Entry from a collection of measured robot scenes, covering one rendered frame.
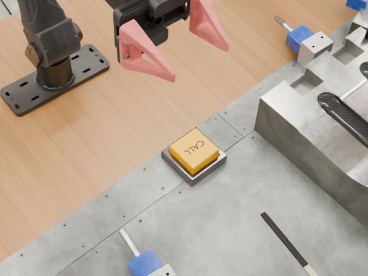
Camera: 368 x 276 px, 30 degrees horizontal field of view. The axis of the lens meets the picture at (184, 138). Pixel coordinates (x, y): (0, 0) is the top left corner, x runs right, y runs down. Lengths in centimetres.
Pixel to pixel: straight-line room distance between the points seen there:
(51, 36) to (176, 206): 34
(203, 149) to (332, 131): 21
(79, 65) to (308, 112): 44
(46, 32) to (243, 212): 44
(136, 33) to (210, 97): 52
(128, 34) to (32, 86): 54
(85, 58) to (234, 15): 32
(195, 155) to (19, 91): 35
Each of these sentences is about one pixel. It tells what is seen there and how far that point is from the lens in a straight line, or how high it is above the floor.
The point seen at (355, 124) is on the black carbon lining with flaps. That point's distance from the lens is 117.
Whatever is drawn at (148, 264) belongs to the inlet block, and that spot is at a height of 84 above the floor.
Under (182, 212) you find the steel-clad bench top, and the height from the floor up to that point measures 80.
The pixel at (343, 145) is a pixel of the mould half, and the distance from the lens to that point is 113.
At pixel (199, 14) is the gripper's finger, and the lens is 83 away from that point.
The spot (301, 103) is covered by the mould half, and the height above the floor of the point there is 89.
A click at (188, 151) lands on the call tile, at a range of 114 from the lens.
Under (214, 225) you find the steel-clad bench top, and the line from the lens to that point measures 111.
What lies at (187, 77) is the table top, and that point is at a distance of 129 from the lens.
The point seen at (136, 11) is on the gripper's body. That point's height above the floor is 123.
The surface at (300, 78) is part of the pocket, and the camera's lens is 122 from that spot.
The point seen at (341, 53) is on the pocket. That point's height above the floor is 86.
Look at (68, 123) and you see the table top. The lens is 123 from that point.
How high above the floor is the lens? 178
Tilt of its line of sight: 54 degrees down
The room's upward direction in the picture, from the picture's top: 3 degrees clockwise
